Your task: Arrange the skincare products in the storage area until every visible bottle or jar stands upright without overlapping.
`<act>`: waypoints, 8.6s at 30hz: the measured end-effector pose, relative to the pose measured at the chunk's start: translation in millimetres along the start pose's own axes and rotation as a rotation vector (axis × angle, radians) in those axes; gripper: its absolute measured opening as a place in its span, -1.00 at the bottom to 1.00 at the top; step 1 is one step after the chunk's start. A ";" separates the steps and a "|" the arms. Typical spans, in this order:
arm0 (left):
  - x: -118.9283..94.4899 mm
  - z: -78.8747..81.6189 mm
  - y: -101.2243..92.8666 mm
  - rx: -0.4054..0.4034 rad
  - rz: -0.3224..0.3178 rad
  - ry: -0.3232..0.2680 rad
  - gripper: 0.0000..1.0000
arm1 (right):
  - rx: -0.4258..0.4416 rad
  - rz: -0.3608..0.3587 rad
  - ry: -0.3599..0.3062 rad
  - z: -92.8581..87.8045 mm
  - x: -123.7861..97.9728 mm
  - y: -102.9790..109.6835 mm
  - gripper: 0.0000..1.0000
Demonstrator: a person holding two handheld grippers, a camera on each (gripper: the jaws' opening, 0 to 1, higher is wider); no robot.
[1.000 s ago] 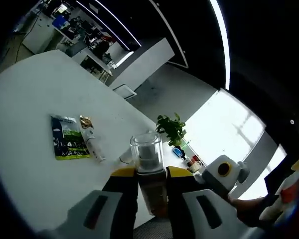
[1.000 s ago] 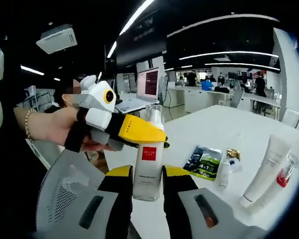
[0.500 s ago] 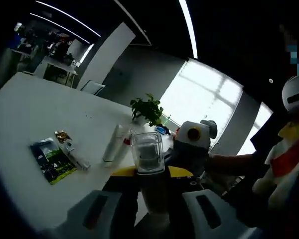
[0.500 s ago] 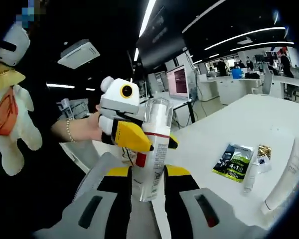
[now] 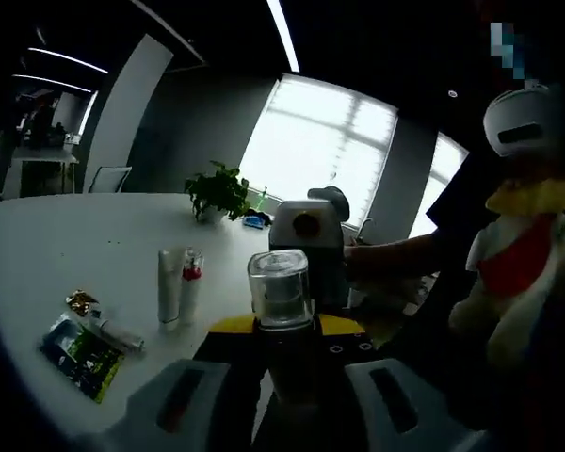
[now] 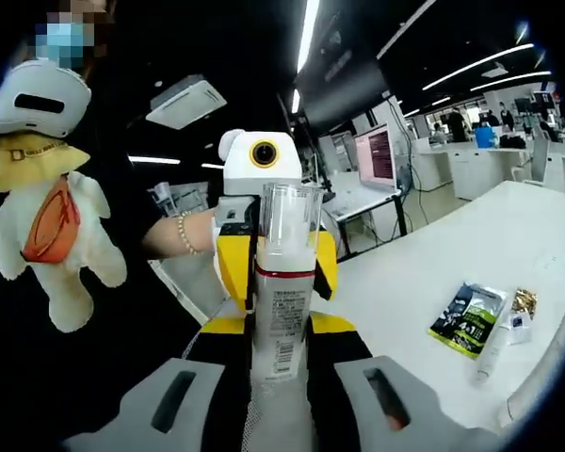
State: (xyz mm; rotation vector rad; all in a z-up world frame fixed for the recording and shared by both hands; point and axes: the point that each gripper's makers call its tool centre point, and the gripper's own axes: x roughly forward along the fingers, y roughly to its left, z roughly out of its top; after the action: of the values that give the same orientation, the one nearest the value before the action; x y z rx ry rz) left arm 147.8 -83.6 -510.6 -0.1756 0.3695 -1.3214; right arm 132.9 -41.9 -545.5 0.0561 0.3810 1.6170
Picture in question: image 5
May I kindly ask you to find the gold skincare sachet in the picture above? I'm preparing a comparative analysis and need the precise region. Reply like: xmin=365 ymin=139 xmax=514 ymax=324
xmin=65 ymin=289 xmax=101 ymax=315

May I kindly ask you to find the white chest device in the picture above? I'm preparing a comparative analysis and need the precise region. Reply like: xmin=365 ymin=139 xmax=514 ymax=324
xmin=482 ymin=82 xmax=564 ymax=159

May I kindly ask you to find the small white skincare pump bottle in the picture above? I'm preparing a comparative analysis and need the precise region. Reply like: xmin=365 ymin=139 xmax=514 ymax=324
xmin=89 ymin=305 xmax=148 ymax=352
xmin=246 ymin=249 xmax=322 ymax=412

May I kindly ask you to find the small blue box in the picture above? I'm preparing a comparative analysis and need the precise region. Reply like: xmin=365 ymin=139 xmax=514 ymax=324
xmin=242 ymin=211 xmax=272 ymax=232

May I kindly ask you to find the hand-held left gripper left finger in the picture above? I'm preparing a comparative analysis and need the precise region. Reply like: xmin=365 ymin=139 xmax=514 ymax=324
xmin=116 ymin=315 xmax=270 ymax=452

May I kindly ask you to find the green skincare sachet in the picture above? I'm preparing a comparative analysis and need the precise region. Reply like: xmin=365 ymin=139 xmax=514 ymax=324
xmin=58 ymin=327 xmax=126 ymax=404

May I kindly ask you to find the potted green plant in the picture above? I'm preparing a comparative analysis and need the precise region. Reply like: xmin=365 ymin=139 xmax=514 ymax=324
xmin=184 ymin=160 xmax=251 ymax=224

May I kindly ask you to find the white chair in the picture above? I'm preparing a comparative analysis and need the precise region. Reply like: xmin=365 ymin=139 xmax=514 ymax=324
xmin=88 ymin=165 xmax=134 ymax=195

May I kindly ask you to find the large red-collared white skincare bottle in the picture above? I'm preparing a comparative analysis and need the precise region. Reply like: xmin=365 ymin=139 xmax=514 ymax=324
xmin=178 ymin=247 xmax=205 ymax=327

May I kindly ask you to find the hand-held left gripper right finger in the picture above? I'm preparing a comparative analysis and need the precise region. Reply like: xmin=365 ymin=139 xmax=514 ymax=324
xmin=309 ymin=315 xmax=492 ymax=452

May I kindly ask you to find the white skincare tube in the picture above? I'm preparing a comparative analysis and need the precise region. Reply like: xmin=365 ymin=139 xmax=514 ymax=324
xmin=157 ymin=249 xmax=183 ymax=331

